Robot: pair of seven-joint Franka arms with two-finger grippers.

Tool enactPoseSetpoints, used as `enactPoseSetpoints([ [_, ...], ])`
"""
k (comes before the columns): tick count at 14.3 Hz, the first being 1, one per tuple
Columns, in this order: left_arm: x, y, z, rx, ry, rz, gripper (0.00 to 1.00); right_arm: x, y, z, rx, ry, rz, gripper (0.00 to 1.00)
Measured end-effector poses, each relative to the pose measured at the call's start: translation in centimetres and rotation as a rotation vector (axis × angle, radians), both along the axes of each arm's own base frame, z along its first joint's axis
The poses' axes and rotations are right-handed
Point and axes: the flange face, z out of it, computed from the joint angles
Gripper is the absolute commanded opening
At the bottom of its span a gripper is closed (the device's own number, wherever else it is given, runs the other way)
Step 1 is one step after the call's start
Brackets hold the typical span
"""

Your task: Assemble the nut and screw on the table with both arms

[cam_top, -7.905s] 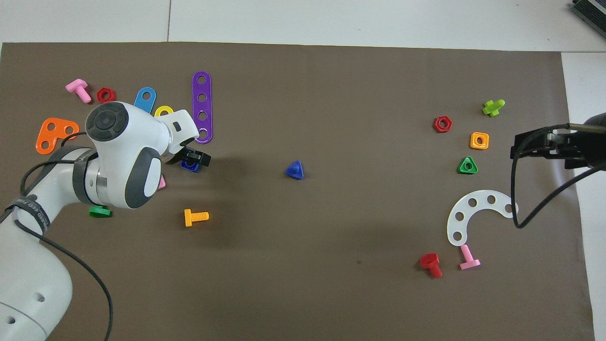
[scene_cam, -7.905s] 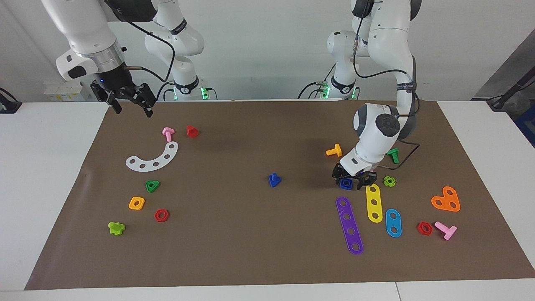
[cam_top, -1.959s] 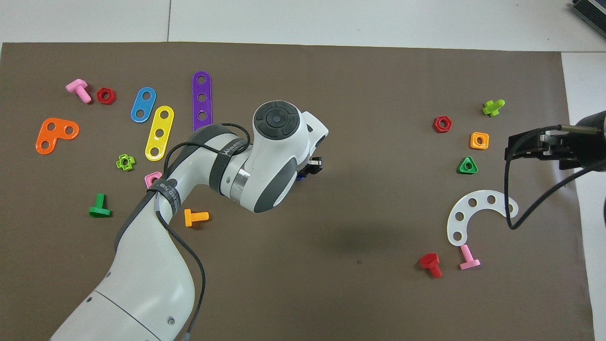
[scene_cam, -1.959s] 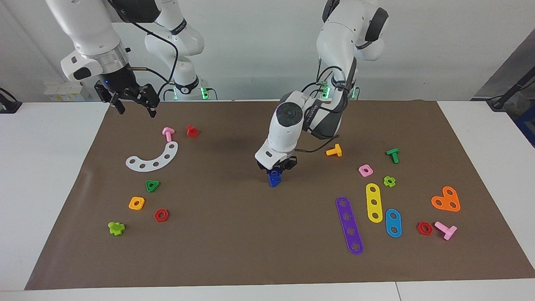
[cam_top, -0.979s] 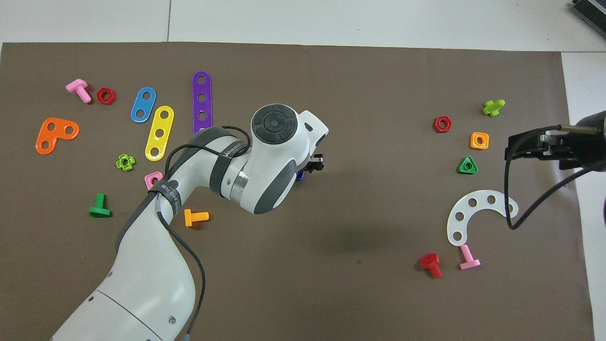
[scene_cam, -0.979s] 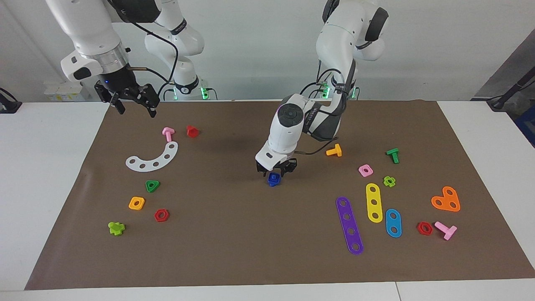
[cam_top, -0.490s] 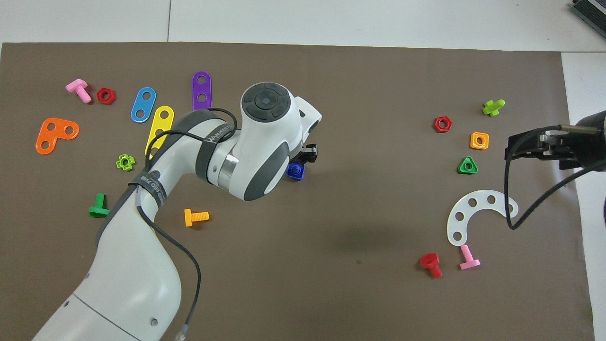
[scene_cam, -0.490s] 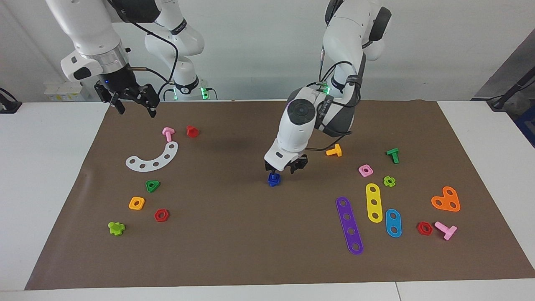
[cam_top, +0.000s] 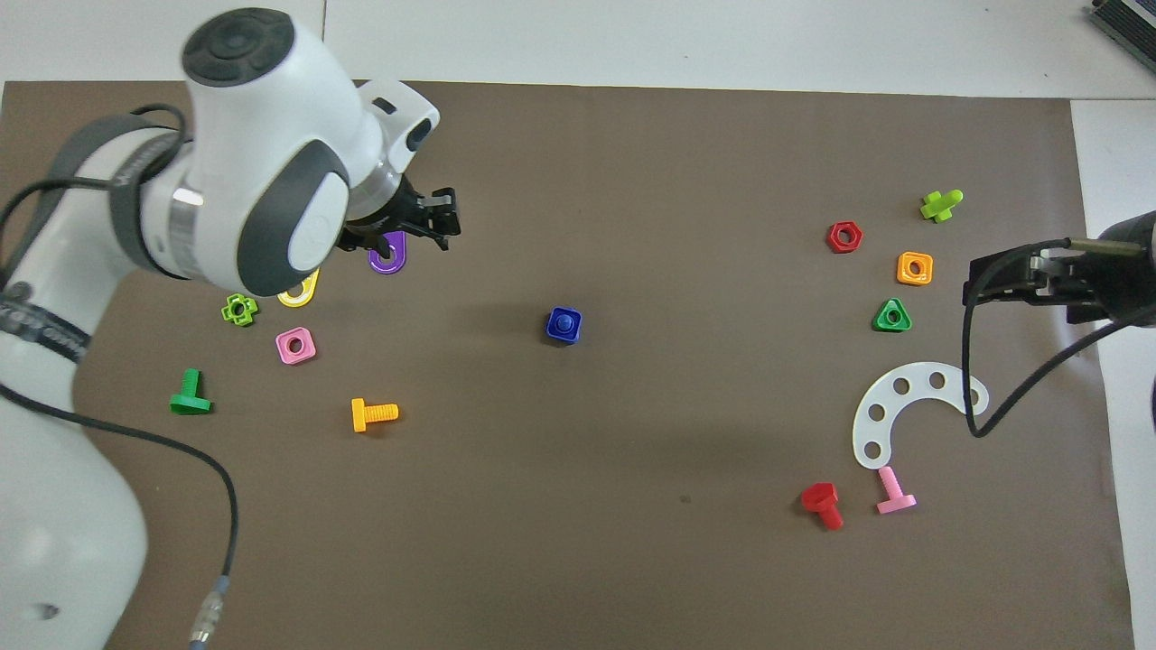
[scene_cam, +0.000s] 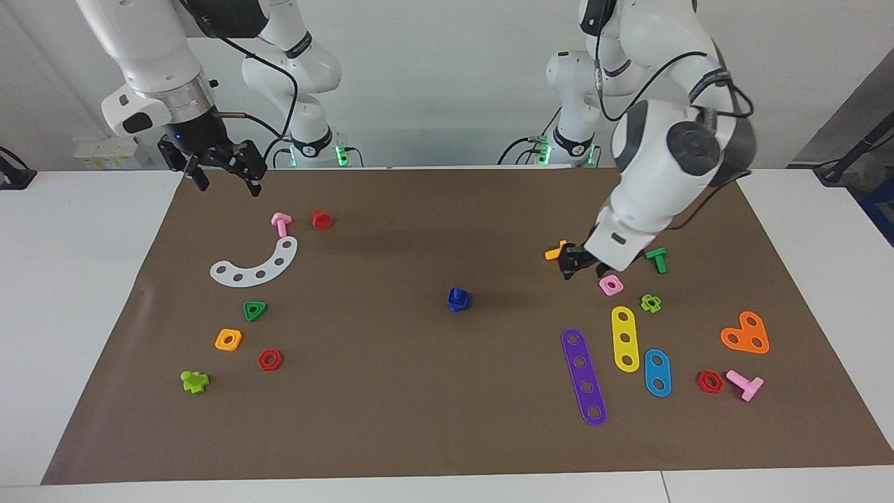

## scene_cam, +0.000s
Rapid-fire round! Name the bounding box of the yellow three-hole plastic plate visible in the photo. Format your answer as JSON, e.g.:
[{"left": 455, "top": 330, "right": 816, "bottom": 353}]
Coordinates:
[{"left": 611, "top": 306, "right": 641, "bottom": 374}]

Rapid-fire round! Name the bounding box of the white power strip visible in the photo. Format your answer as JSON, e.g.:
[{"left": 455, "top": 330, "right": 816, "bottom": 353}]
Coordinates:
[{"left": 73, "top": 136, "right": 159, "bottom": 171}]

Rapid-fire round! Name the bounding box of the purple four-hole plastic plate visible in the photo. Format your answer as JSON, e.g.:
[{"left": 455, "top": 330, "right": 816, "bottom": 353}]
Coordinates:
[{"left": 561, "top": 328, "right": 608, "bottom": 427}]

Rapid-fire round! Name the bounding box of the white curved five-hole plate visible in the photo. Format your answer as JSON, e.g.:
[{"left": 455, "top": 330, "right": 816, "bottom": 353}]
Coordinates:
[{"left": 209, "top": 236, "right": 300, "bottom": 289}]

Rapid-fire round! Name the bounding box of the blue two-hole plastic plate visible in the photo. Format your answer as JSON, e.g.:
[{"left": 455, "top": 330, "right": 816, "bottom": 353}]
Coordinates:
[{"left": 643, "top": 349, "right": 673, "bottom": 398}]

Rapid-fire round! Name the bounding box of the orange three-hole plastic plate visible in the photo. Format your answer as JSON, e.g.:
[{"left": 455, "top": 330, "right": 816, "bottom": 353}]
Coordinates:
[{"left": 720, "top": 311, "right": 770, "bottom": 356}]

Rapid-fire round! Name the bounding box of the black table clamp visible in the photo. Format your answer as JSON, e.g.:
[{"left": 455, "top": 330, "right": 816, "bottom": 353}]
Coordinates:
[{"left": 0, "top": 146, "right": 38, "bottom": 191}]

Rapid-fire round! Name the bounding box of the brown table mat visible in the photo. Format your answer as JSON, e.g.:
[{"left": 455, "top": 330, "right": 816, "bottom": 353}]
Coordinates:
[{"left": 41, "top": 166, "right": 894, "bottom": 486}]

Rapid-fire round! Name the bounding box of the black stand pole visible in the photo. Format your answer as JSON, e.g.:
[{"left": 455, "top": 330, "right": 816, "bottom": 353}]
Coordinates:
[{"left": 813, "top": 110, "right": 894, "bottom": 187}]

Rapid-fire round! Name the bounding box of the blue box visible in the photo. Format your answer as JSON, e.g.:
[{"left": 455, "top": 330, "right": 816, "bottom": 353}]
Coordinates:
[{"left": 861, "top": 175, "right": 894, "bottom": 247}]

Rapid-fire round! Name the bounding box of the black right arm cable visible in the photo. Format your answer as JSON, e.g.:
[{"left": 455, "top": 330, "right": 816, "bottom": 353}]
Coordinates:
[{"left": 213, "top": 35, "right": 302, "bottom": 166}]

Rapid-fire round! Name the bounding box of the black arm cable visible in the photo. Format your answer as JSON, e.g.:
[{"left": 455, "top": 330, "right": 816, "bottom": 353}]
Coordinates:
[
  {"left": 594, "top": 49, "right": 756, "bottom": 233},
  {"left": 213, "top": 35, "right": 302, "bottom": 166}
]

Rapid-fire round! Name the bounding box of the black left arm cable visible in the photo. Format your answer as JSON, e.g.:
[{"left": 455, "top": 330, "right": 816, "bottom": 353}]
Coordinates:
[{"left": 594, "top": 49, "right": 756, "bottom": 233}]

